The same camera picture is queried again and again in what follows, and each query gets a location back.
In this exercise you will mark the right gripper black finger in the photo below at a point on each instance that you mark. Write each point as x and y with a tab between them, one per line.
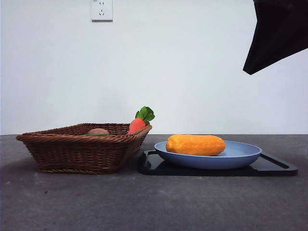
276	36

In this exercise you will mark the green cucumber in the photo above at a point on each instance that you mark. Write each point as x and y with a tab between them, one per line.
96	135

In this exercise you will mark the dark cutting board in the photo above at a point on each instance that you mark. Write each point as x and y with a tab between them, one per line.
264	168

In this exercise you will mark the brown wicker basket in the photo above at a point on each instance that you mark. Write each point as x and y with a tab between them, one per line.
79	154

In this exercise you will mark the orange carrot with green leaves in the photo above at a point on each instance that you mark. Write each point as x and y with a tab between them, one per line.
136	125

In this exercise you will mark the white wall socket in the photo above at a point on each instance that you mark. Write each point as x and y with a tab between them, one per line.
101	10

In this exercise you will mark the light blue plate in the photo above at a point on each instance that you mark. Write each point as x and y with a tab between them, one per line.
204	161

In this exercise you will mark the pinkish brown egg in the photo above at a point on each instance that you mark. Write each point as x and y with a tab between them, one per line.
98	131

